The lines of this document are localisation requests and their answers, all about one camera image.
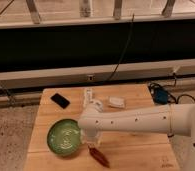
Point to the white tube with cap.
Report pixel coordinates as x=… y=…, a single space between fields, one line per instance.
x=88 y=95

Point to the green ceramic bowl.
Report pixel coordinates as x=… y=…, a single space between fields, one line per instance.
x=63 y=137

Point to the black smartphone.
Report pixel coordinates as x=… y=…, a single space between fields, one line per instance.
x=60 y=100

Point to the red chili pepper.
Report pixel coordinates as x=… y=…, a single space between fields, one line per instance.
x=99 y=157

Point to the blue power adapter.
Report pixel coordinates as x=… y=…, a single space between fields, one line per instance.
x=160 y=96

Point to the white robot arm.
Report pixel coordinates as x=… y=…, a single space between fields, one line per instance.
x=176 y=119

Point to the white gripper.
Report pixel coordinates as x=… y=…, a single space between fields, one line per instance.
x=90 y=137

